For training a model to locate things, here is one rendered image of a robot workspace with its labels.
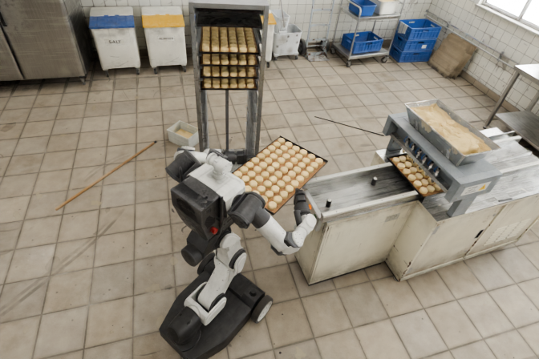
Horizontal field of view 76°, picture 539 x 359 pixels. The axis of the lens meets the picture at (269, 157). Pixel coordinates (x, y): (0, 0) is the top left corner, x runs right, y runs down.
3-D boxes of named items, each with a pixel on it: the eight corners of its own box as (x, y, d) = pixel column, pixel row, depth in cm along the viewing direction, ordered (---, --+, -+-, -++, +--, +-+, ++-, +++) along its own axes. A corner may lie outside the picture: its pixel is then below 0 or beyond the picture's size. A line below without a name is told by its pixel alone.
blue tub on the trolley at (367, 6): (362, 7, 550) (364, -3, 539) (375, 16, 522) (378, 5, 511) (345, 8, 541) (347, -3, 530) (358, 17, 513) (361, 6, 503)
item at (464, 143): (433, 108, 243) (436, 101, 239) (492, 157, 206) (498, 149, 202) (403, 113, 235) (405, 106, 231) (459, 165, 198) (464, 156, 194)
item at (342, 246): (361, 234, 310) (392, 160, 251) (382, 267, 286) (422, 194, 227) (289, 253, 289) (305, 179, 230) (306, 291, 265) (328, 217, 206)
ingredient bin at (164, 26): (151, 76, 492) (141, 22, 441) (149, 57, 537) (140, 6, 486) (188, 74, 506) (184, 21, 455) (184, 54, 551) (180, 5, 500)
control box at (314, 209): (305, 203, 239) (308, 189, 230) (320, 230, 223) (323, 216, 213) (300, 204, 238) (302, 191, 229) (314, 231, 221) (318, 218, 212)
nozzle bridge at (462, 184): (409, 143, 277) (425, 108, 255) (476, 211, 227) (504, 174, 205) (374, 150, 267) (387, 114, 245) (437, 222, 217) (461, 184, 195)
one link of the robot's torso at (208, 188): (213, 262, 163) (212, 213, 140) (166, 223, 178) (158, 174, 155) (253, 224, 182) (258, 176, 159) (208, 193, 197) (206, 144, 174)
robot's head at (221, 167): (222, 181, 158) (222, 167, 152) (206, 171, 162) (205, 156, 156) (232, 174, 162) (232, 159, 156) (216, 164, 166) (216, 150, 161)
